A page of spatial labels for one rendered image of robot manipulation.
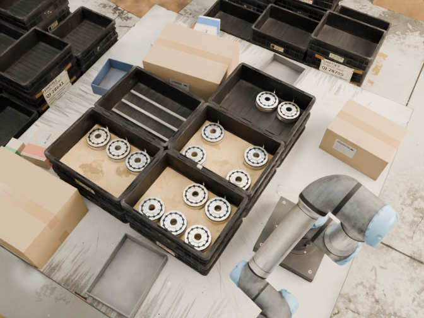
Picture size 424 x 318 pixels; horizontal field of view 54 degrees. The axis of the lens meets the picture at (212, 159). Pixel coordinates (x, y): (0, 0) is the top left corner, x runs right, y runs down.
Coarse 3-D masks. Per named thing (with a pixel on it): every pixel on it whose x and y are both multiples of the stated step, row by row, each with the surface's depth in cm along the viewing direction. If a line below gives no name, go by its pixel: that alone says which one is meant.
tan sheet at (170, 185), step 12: (168, 168) 177; (156, 180) 174; (168, 180) 174; (180, 180) 174; (156, 192) 171; (168, 192) 171; (180, 192) 171; (168, 204) 168; (180, 204) 168; (192, 216) 165; (204, 216) 165; (216, 228) 163; (204, 252) 157
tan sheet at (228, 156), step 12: (228, 132) 187; (192, 144) 184; (204, 144) 184; (228, 144) 184; (240, 144) 184; (192, 156) 180; (216, 156) 180; (228, 156) 181; (240, 156) 181; (216, 168) 177; (228, 168) 177; (240, 168) 178; (252, 180) 174
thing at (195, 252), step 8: (168, 152) 169; (184, 160) 167; (152, 168) 165; (144, 176) 163; (208, 176) 164; (136, 184) 161; (224, 184) 162; (128, 192) 159; (240, 192) 160; (128, 208) 156; (240, 208) 157; (136, 216) 156; (144, 216) 154; (232, 216) 155; (152, 224) 152; (160, 232) 153; (168, 232) 151; (224, 232) 151; (176, 240) 149; (200, 256) 147; (208, 256) 146
